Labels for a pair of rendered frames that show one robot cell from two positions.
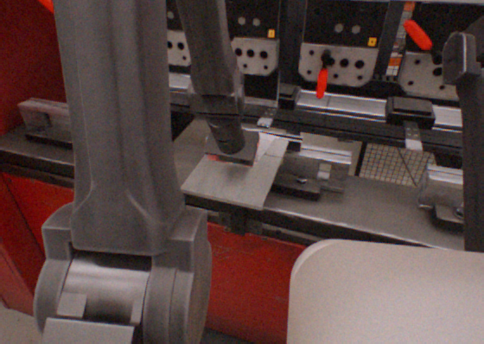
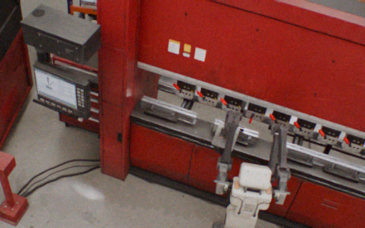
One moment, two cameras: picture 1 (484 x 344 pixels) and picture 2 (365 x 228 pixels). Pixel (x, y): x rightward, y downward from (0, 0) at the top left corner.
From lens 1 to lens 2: 333 cm
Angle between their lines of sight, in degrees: 12
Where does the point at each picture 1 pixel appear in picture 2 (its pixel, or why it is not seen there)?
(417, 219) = not seen: hidden behind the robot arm
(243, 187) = not seen: hidden behind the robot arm
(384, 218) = (264, 153)
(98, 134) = (227, 153)
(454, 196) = not seen: hidden behind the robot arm
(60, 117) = (158, 107)
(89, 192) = (224, 157)
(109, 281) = (224, 164)
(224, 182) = (222, 142)
